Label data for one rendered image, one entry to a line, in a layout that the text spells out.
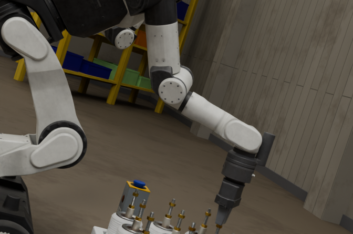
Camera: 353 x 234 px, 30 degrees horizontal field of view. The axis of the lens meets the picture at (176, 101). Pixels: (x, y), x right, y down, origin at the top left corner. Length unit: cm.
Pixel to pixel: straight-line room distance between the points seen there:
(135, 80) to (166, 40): 664
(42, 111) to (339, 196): 323
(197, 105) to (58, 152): 42
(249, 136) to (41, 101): 61
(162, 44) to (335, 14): 420
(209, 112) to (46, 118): 48
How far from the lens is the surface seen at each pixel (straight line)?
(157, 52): 181
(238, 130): 184
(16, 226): 179
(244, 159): 186
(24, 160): 194
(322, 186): 493
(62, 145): 193
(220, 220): 191
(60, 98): 195
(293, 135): 588
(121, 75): 808
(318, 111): 561
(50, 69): 191
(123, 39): 230
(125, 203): 212
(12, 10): 192
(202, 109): 185
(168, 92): 182
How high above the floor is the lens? 73
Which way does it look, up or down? 3 degrees down
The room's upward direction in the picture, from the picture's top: 18 degrees clockwise
